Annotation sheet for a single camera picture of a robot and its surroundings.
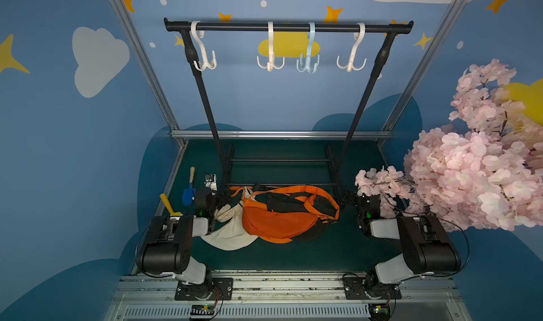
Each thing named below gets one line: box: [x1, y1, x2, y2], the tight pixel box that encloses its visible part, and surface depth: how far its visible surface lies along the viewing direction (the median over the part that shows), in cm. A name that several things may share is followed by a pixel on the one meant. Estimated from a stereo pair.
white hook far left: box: [190, 20, 218, 72], surface depth 62 cm
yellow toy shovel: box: [159, 193, 182, 217], surface depth 95 cm
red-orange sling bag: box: [241, 199, 319, 244], surface depth 85 cm
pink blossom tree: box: [355, 58, 543, 234], surface depth 52 cm
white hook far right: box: [336, 22, 367, 73], surface depth 62 cm
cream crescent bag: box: [200, 186, 259, 252], surface depth 88 cm
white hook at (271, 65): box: [256, 21, 286, 73], surface depth 60 cm
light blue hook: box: [296, 21, 320, 74], surface depth 61 cm
